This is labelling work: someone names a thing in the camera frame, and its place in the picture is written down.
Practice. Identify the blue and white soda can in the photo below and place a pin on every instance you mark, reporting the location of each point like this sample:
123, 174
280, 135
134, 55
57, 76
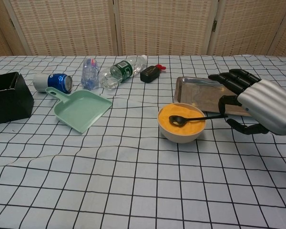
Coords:
57, 81

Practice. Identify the small clear pink-label bottle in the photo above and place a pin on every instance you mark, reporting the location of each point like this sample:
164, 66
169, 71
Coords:
89, 76

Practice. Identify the black red-capped sauce bottle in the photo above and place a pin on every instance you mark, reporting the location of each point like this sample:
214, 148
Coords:
149, 74

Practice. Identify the white bowl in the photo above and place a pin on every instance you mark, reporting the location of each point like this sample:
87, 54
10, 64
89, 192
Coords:
181, 138

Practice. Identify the black spoon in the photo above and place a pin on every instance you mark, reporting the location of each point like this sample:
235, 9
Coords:
195, 118

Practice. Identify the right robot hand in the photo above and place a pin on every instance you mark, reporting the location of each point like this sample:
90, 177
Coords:
269, 107

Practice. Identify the orange powder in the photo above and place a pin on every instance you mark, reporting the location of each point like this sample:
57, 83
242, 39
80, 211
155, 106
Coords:
193, 126

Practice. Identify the woven beige folding screen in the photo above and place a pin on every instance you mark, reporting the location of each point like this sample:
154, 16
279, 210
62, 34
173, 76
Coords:
162, 26

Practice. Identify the green plastic dustpan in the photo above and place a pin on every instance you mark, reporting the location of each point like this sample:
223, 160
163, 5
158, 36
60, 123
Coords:
83, 112

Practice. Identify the black square box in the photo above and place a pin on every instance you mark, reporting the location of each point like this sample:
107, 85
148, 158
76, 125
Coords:
12, 105

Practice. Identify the checkered light blue tablecloth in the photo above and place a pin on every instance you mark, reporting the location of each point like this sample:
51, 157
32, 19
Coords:
133, 179

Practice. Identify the clear green-label water bottle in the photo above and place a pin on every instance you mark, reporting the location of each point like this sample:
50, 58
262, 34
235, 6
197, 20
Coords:
124, 70

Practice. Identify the stainless steel tray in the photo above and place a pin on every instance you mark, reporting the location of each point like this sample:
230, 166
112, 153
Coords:
197, 93

